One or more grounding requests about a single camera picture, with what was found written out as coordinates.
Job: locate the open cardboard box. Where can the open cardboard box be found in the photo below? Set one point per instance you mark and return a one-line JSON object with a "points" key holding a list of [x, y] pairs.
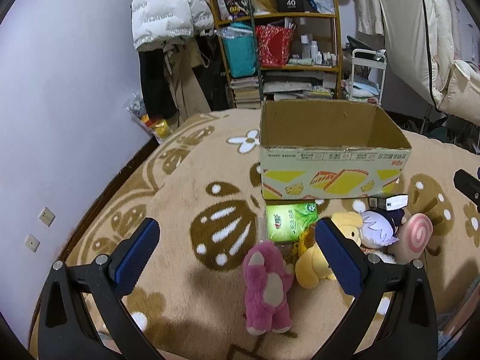
{"points": [[328, 149]]}

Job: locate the red gift bag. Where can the red gift bag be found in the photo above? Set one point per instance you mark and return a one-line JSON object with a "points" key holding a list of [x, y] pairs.
{"points": [[274, 45]]}

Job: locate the purple-haired plush doll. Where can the purple-haired plush doll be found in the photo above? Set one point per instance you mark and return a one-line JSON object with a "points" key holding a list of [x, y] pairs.
{"points": [[379, 227]]}

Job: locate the snack bag on floor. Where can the snack bag on floor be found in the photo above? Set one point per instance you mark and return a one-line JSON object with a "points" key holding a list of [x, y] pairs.
{"points": [[157, 127]]}

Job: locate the cream bedding pile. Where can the cream bedding pile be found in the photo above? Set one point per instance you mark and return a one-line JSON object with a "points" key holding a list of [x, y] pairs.
{"points": [[420, 40]]}

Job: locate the green tissue pack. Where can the green tissue pack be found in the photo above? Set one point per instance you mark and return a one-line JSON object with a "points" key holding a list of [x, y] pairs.
{"points": [[286, 223]]}

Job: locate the wooden shelf rack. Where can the wooden shelf rack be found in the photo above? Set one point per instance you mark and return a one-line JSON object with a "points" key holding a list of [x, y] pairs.
{"points": [[295, 52]]}

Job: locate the wall socket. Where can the wall socket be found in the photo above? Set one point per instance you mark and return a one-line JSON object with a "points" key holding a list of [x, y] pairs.
{"points": [[46, 216], [32, 243]]}

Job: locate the white rolling cart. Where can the white rolling cart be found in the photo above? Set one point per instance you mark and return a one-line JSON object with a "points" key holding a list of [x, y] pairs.
{"points": [[367, 75]]}

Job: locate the wall socket lower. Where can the wall socket lower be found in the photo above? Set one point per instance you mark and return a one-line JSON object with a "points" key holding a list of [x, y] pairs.
{"points": [[32, 243]]}

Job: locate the wall socket upper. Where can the wall socket upper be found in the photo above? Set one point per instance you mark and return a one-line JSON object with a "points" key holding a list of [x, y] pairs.
{"points": [[46, 216]]}

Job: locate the white puffer jacket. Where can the white puffer jacket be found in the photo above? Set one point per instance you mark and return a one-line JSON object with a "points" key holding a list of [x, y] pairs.
{"points": [[161, 24]]}

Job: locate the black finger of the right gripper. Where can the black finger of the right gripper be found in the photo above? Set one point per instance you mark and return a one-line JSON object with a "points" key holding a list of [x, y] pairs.
{"points": [[468, 185]]}

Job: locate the yellow plush doll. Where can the yellow plush doll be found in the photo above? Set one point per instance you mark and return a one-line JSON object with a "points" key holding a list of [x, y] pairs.
{"points": [[311, 265]]}

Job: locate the pink plush bear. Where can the pink plush bear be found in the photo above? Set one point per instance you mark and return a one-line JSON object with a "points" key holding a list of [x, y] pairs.
{"points": [[268, 279]]}

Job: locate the teal storage bag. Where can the teal storage bag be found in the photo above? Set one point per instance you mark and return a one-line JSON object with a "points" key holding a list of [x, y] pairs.
{"points": [[239, 48]]}

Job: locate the stack of books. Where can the stack of books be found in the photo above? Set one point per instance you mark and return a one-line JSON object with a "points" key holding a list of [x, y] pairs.
{"points": [[246, 92]]}

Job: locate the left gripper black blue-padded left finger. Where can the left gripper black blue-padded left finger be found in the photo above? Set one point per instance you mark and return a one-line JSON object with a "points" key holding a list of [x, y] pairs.
{"points": [[66, 329]]}

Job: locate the beige brown patterned rug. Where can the beige brown patterned rug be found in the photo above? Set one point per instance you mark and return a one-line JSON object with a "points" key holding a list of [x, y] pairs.
{"points": [[203, 186]]}

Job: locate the pink swirl snail plush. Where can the pink swirl snail plush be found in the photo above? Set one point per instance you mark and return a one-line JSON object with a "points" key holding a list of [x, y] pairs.
{"points": [[413, 237]]}

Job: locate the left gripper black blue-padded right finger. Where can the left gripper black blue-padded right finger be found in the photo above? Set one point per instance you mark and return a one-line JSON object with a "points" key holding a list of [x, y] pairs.
{"points": [[409, 328]]}

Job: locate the small black white box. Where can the small black white box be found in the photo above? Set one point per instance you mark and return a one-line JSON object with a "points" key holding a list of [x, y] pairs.
{"points": [[389, 203]]}

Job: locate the black hanging coat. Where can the black hanging coat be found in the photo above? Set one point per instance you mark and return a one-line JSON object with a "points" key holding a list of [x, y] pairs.
{"points": [[155, 88]]}

